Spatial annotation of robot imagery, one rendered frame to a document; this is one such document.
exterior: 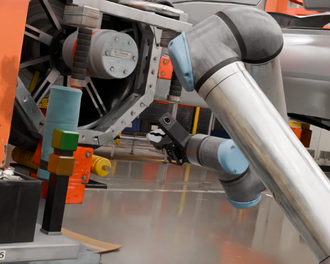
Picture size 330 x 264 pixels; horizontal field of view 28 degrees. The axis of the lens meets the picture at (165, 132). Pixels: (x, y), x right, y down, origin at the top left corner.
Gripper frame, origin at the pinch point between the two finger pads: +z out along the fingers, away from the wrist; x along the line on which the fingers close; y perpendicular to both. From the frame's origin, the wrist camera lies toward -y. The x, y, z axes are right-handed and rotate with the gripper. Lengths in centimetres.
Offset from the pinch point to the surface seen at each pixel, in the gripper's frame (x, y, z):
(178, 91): 6.6, -13.2, -15.1
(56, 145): -45, -42, -44
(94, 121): -6.5, -7.5, 15.9
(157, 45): 22.7, -16.9, 7.7
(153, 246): 22, 108, 90
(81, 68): -16.7, -37.9, -15.3
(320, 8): 303, 145, 179
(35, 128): -27.1, -23.1, 7.7
